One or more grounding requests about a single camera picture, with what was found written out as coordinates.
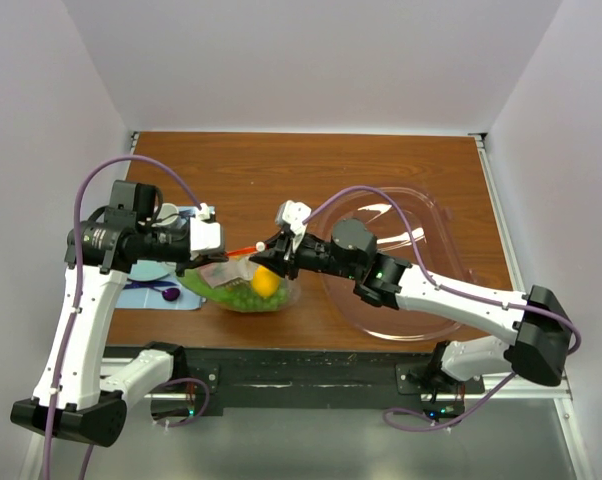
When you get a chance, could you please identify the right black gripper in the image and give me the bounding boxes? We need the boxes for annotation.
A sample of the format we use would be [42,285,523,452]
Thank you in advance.
[248,227,359,281]

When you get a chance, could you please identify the clear zip top bag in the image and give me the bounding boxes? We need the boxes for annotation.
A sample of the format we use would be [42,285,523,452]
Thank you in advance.
[191,242,301,312]

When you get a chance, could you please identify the pink transparent plastic tub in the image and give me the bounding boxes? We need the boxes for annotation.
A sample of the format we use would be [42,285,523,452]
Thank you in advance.
[310,186,474,342]

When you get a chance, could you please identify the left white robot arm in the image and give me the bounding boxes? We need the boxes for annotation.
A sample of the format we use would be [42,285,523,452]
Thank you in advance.
[10,181,227,447]

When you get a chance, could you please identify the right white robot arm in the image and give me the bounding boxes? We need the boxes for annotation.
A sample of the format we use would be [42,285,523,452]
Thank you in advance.
[250,219,579,393]

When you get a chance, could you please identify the dark green fake pepper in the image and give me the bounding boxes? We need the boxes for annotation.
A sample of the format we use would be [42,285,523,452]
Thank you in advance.
[177,270,222,302]

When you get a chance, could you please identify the yellow fake lemon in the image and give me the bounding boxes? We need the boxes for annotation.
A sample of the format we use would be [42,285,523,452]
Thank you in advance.
[251,266,281,298]

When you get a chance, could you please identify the green fake grapes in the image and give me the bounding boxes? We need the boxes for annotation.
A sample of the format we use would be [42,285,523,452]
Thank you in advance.
[215,286,289,313]

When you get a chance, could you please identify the purple spoon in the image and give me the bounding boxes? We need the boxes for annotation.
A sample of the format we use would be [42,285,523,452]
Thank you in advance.
[123,280,181,302]

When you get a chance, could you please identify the grey cup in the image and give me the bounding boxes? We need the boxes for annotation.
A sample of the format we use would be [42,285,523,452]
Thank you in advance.
[154,203,181,228]

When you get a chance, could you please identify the cream floral plate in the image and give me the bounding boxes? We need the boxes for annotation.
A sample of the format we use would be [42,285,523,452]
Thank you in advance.
[128,260,175,282]

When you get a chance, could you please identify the blue checked cloth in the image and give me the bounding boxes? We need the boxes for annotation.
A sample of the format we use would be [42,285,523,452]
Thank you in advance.
[116,205,203,312]

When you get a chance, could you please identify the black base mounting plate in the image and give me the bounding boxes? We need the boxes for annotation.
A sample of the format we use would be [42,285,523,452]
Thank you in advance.
[103,343,487,420]

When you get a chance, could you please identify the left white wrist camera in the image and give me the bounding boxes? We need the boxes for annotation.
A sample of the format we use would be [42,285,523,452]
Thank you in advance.
[189,203,225,259]

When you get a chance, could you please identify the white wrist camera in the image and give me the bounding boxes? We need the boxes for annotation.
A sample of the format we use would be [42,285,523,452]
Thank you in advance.
[275,200,312,250]
[189,203,225,259]

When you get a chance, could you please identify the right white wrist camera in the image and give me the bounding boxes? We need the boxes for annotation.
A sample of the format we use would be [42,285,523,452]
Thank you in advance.
[275,200,312,250]

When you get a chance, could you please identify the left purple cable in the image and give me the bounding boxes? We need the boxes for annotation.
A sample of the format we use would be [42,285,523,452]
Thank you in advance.
[39,154,205,480]

